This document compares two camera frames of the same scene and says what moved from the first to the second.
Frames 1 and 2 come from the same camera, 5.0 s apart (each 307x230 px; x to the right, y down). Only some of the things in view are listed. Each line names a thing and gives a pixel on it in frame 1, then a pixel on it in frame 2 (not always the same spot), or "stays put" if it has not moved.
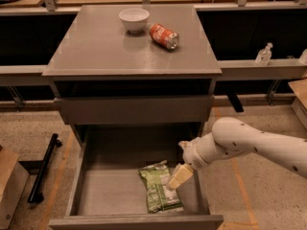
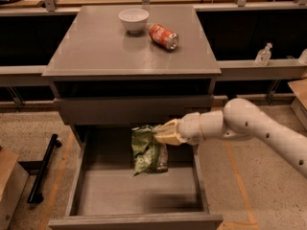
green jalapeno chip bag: (159, 196) to (148, 154)
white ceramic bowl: (133, 19) stays put
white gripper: (192, 154) to (190, 127)
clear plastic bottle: (264, 56) stays put
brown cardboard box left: (13, 180) stays put
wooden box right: (298, 89) stays put
